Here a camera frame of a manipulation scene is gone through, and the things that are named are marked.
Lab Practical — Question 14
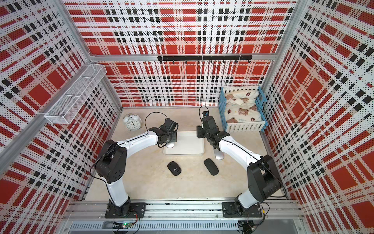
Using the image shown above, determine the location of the bear print pillow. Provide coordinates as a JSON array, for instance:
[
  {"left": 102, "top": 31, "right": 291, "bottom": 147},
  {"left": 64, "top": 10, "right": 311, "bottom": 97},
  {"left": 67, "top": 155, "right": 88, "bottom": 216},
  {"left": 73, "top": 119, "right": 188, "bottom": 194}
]
[{"left": 225, "top": 90, "right": 259, "bottom": 100}]

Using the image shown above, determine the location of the white storage tray box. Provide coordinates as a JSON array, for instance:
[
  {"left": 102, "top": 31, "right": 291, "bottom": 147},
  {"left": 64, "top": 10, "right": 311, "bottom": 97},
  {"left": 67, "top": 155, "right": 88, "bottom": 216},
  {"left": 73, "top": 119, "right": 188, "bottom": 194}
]
[{"left": 163, "top": 131, "right": 205, "bottom": 156}]

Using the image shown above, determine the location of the bear print blanket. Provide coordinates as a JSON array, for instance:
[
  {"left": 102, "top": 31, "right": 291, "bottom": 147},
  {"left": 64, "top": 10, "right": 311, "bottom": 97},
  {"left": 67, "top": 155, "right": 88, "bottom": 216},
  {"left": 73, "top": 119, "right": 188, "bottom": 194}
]
[{"left": 224, "top": 98, "right": 262, "bottom": 123}]

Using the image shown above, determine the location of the blue white toy crib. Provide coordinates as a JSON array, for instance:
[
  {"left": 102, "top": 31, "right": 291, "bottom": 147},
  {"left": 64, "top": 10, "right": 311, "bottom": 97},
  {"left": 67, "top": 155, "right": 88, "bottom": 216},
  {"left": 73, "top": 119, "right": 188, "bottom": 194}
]
[{"left": 218, "top": 86, "right": 268, "bottom": 133}]

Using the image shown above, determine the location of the aluminium front rail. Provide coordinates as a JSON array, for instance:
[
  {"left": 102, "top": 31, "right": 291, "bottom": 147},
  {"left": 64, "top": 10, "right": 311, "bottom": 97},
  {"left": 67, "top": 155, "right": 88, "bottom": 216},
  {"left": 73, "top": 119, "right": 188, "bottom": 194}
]
[{"left": 62, "top": 199, "right": 304, "bottom": 221}]

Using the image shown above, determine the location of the black wall hook rail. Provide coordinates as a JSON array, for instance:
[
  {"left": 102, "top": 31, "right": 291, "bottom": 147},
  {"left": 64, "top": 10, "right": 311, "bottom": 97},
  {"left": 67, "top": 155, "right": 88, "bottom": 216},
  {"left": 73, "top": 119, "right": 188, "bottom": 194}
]
[{"left": 157, "top": 55, "right": 253, "bottom": 62}]

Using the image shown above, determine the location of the white alarm clock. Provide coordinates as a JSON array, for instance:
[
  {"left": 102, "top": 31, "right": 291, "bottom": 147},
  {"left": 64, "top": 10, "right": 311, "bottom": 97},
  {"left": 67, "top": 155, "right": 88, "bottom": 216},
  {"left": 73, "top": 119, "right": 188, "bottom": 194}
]
[{"left": 123, "top": 114, "right": 142, "bottom": 131}]

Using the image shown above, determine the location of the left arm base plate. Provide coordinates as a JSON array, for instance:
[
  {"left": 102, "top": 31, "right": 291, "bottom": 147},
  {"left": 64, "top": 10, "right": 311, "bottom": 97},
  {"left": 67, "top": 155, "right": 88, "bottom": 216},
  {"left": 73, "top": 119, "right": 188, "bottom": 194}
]
[{"left": 105, "top": 201, "right": 147, "bottom": 219}]

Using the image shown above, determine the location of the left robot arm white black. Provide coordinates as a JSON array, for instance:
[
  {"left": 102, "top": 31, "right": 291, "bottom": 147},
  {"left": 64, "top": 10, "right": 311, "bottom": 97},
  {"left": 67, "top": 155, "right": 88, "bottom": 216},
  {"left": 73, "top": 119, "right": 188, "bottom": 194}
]
[{"left": 93, "top": 118, "right": 179, "bottom": 217}]

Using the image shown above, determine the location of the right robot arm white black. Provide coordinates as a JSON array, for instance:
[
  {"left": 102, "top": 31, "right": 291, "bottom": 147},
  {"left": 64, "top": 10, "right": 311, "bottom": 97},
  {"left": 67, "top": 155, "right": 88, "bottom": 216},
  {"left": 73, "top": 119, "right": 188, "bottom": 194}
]
[{"left": 197, "top": 111, "right": 283, "bottom": 216}]

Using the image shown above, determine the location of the black rounded mouse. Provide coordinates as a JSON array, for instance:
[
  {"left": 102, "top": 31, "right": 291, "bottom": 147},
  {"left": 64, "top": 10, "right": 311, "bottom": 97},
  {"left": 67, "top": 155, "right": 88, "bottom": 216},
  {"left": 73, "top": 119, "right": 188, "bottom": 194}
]
[{"left": 167, "top": 161, "right": 182, "bottom": 176}]

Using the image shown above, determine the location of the silver mouse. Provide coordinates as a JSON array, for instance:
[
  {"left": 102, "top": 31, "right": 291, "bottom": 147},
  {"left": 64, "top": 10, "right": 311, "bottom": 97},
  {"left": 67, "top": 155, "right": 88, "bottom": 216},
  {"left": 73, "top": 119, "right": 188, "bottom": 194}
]
[
  {"left": 166, "top": 142, "right": 174, "bottom": 149},
  {"left": 214, "top": 149, "right": 225, "bottom": 160}
]

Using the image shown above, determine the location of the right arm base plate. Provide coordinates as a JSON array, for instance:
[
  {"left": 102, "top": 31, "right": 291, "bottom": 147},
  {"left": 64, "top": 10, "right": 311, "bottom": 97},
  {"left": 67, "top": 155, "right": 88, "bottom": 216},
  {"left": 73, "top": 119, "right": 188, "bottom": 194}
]
[{"left": 222, "top": 202, "right": 263, "bottom": 218}]

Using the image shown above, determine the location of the green circuit board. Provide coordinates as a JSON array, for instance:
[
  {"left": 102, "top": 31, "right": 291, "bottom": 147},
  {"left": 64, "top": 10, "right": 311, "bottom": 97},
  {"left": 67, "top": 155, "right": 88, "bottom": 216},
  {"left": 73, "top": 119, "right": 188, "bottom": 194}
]
[{"left": 112, "top": 222, "right": 133, "bottom": 229}]

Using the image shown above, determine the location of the white wire mesh shelf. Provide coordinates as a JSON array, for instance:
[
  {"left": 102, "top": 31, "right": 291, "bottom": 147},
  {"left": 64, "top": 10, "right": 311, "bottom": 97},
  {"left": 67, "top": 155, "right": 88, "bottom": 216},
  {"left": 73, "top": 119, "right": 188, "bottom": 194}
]
[{"left": 44, "top": 64, "right": 107, "bottom": 124}]

